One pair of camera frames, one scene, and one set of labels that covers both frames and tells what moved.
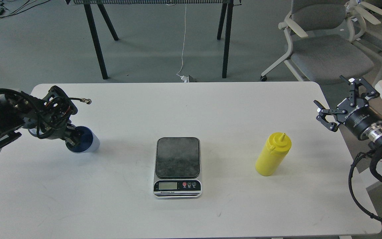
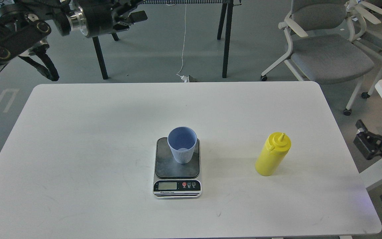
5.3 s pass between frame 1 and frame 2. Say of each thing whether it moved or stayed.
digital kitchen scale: stayed
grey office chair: stayed
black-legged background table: stayed
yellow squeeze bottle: stayed
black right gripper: moved
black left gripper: moved
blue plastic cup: moved
